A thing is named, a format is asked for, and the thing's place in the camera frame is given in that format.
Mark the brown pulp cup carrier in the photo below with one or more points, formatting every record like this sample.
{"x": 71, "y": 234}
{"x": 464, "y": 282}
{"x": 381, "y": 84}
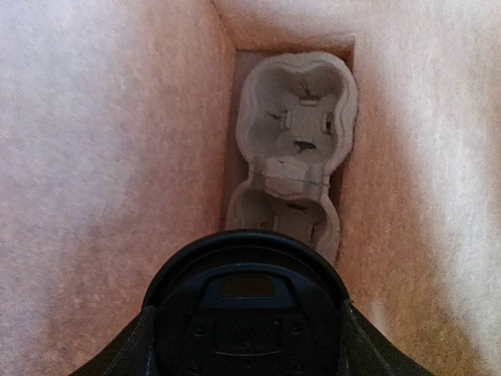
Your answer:
{"x": 294, "y": 128}

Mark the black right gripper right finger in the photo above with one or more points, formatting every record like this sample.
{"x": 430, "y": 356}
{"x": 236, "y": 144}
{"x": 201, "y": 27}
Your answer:
{"x": 365, "y": 351}

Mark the brown paper bag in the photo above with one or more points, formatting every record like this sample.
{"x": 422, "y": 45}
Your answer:
{"x": 115, "y": 137}

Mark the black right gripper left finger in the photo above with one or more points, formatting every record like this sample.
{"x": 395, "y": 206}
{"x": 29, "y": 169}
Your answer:
{"x": 131, "y": 352}

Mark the black lid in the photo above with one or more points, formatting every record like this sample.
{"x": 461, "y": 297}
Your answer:
{"x": 247, "y": 302}

